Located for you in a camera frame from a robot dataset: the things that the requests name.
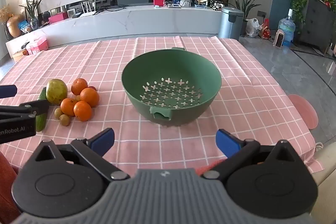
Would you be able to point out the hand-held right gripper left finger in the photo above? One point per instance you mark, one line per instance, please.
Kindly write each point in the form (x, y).
(103, 140)

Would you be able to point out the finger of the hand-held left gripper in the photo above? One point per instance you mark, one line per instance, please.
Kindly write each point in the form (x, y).
(8, 91)
(36, 107)

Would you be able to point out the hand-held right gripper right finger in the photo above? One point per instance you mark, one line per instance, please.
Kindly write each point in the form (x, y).
(226, 141)

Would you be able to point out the green cucumber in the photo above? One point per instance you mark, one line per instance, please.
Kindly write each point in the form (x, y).
(41, 121)

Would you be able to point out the green yellow mango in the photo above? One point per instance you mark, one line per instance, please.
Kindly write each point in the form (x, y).
(56, 91)

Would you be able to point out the orange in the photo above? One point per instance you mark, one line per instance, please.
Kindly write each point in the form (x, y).
(68, 107)
(89, 97)
(79, 86)
(82, 111)

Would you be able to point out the green colander bowl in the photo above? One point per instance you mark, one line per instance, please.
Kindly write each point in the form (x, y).
(147, 74)

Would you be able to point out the cardboard box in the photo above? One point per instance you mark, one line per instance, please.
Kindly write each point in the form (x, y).
(19, 54)

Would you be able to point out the red brown chair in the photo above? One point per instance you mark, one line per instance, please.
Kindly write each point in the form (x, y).
(8, 182)

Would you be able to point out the red cherry tomato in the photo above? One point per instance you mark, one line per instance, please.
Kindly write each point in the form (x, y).
(92, 88)

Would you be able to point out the pink storage boxes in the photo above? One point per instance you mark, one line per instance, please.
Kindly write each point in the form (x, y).
(38, 45)

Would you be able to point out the orange round vase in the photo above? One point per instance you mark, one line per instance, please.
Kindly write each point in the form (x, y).
(15, 26)

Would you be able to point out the pink checked tablecloth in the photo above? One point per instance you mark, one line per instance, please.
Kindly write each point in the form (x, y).
(105, 61)

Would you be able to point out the pink round stool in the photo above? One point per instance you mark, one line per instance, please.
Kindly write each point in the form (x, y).
(304, 111)

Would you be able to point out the green orchid plant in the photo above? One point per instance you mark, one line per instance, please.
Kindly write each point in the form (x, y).
(32, 7)

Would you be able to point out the pink tissue box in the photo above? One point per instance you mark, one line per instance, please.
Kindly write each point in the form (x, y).
(57, 17)

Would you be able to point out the white router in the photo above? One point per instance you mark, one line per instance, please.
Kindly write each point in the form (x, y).
(88, 10)

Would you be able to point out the small white pink heater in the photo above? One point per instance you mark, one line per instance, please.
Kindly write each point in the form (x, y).
(278, 39)

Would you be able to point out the white plastic bag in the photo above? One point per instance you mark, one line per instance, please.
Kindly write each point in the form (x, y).
(252, 28)

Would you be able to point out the grey blue trash can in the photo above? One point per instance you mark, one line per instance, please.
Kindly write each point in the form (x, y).
(231, 24)

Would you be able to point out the red paper bag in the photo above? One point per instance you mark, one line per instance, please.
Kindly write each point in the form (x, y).
(265, 29)

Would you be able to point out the white marble tv cabinet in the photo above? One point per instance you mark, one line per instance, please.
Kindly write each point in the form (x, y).
(147, 22)

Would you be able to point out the blue water jug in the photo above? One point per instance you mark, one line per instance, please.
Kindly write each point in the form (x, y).
(286, 29)

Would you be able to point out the tall leaf potted plant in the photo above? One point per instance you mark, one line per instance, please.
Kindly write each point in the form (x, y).
(244, 3)

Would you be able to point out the dark grey sideboard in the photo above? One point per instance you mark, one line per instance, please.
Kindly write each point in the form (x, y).
(316, 24)

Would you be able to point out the red box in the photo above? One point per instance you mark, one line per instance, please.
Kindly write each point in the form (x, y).
(158, 0)

